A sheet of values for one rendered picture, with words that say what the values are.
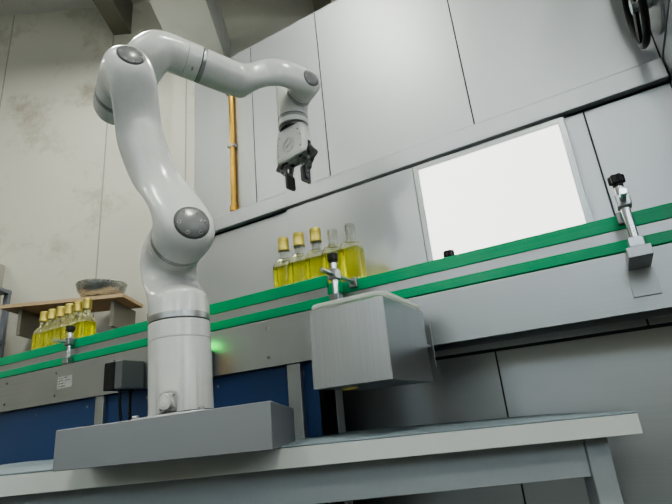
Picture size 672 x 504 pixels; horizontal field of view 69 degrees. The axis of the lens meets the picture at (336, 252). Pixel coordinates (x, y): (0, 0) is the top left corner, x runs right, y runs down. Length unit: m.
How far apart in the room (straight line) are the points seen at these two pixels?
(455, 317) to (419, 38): 1.00
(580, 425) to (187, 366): 0.69
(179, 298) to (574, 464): 0.77
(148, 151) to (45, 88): 5.46
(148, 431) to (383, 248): 0.90
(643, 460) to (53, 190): 5.41
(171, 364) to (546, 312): 0.77
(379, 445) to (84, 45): 6.24
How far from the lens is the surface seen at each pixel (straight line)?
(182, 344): 0.97
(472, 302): 1.16
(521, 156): 1.45
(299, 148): 1.30
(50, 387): 1.98
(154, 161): 1.11
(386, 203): 1.52
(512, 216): 1.39
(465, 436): 0.89
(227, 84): 1.35
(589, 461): 1.00
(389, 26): 1.89
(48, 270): 5.47
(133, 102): 1.16
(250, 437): 0.77
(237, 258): 1.83
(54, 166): 5.93
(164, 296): 1.00
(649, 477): 1.34
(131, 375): 1.57
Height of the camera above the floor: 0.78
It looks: 19 degrees up
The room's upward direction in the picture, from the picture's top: 6 degrees counter-clockwise
